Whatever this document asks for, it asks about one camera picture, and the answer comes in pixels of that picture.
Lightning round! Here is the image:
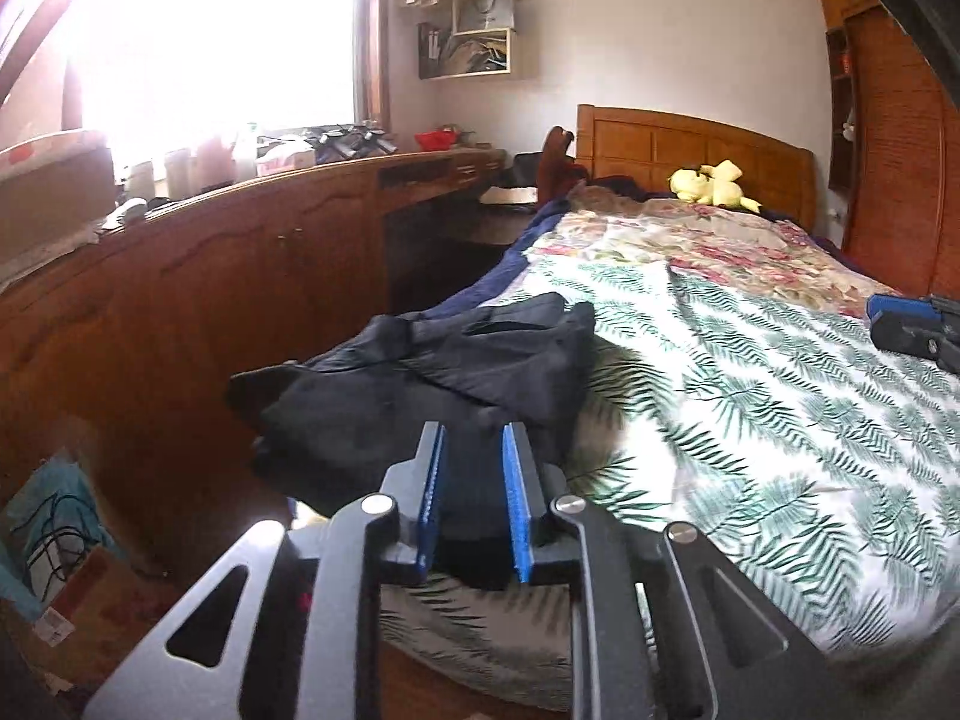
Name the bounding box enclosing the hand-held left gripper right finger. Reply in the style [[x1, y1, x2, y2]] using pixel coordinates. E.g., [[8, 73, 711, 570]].
[[501, 421, 887, 720]]

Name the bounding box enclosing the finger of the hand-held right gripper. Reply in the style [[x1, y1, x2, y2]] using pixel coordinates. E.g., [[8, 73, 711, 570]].
[[866, 295, 938, 322], [872, 315, 943, 355]]

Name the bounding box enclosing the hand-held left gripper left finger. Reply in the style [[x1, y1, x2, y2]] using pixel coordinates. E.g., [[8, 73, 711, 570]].
[[82, 420, 449, 720]]

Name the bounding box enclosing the black double-breasted coat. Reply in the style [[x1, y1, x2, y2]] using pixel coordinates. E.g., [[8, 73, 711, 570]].
[[227, 292, 598, 590]]

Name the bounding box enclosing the wooden louvred wardrobe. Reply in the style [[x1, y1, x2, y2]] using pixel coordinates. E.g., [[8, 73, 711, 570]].
[[814, 0, 960, 299]]

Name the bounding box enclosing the bed with leaf-pattern quilt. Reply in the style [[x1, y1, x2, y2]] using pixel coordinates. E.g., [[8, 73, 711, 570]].
[[379, 251, 960, 713]]

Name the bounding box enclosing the floral quilt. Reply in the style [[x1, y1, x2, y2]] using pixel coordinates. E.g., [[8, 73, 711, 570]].
[[525, 206, 902, 317]]

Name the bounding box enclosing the yellow plush toy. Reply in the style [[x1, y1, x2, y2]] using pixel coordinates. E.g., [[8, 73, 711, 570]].
[[669, 160, 761, 213]]

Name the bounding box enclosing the navy blue blanket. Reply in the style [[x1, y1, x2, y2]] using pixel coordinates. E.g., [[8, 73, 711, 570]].
[[409, 201, 580, 316]]

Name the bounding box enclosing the dark cloth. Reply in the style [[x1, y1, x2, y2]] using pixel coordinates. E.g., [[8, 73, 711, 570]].
[[591, 175, 677, 205]]

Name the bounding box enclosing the wooden headboard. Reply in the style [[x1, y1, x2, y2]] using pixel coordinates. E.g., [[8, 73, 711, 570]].
[[576, 103, 818, 230]]

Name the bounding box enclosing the long wooden desk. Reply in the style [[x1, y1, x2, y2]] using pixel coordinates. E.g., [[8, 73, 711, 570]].
[[0, 146, 508, 567]]

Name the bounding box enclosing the wooden chair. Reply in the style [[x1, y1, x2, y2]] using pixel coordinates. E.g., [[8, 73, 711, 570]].
[[535, 126, 590, 200]]

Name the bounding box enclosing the dark desk clutter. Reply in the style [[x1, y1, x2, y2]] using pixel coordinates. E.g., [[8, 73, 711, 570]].
[[315, 124, 400, 163]]

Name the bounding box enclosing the pink tissue pack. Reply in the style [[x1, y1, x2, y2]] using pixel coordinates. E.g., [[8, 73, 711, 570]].
[[257, 145, 318, 178]]

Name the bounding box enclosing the white plastic jar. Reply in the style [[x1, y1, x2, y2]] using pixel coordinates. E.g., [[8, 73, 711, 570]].
[[124, 160, 159, 200], [163, 148, 198, 198]]

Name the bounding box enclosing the flat cardboard box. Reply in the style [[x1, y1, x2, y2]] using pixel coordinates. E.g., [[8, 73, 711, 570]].
[[0, 130, 116, 208]]

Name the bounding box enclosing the bright window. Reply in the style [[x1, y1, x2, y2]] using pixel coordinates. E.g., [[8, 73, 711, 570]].
[[67, 0, 385, 166]]

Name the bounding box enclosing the open cardboard box with cables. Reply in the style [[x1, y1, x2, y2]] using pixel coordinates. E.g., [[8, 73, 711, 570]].
[[0, 450, 178, 691]]

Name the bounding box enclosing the white wall shelf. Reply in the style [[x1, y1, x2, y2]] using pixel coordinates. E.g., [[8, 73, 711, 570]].
[[416, 0, 521, 82]]

